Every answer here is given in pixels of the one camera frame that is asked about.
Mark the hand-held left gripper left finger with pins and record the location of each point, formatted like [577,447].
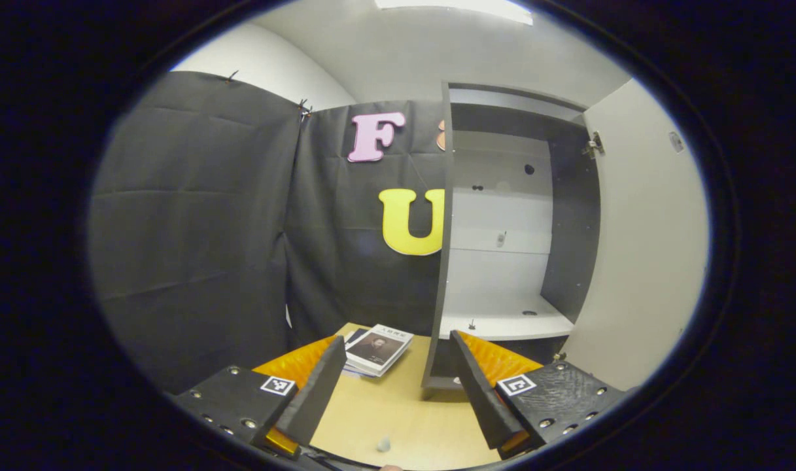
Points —
[319,396]

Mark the metal cabinet hinge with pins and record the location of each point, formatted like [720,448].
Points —
[592,145]

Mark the dark grey cabinet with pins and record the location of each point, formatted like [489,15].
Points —
[502,222]

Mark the small grey object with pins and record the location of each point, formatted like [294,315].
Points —
[383,445]

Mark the white book with portrait cover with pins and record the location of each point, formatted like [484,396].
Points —
[379,348]

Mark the ceiling light panel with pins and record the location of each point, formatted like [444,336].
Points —
[453,10]

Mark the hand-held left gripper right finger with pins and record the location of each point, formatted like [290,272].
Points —
[479,399]

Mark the black backdrop cloth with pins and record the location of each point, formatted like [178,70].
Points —
[195,229]

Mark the blue book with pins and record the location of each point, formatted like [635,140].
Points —
[357,336]

